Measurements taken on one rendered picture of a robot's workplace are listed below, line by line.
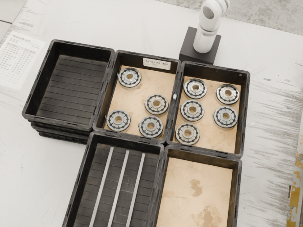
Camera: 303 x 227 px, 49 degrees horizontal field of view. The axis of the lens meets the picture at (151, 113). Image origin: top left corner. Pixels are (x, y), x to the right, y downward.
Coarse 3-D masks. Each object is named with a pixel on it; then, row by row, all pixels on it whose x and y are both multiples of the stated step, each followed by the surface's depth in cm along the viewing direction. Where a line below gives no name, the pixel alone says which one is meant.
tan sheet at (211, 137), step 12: (216, 84) 151; (180, 108) 146; (204, 108) 146; (216, 108) 146; (180, 120) 144; (204, 120) 144; (204, 132) 141; (216, 132) 141; (228, 132) 141; (204, 144) 139; (216, 144) 139; (228, 144) 139
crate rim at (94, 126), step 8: (144, 56) 146; (152, 56) 146; (160, 56) 146; (112, 64) 144; (112, 72) 143; (176, 72) 142; (176, 80) 141; (104, 88) 139; (176, 88) 140; (104, 96) 138; (96, 112) 134; (168, 112) 134; (96, 120) 133; (168, 120) 133; (96, 128) 131; (168, 128) 131; (128, 136) 130; (136, 136) 130; (144, 136) 130
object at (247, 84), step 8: (184, 64) 144; (192, 64) 144; (200, 64) 144; (208, 64) 144; (240, 72) 142; (248, 72) 142; (248, 80) 140; (248, 88) 139; (176, 104) 136; (168, 136) 130; (168, 144) 129; (176, 144) 128; (184, 144) 128; (240, 144) 128; (208, 152) 127; (216, 152) 127; (224, 152) 127; (240, 152) 127
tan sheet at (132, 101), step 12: (144, 72) 154; (156, 72) 154; (144, 84) 151; (156, 84) 151; (168, 84) 151; (120, 96) 149; (132, 96) 149; (144, 96) 149; (168, 96) 149; (120, 108) 146; (132, 108) 146; (144, 108) 146; (168, 108) 146; (120, 120) 144; (132, 120) 144; (132, 132) 141
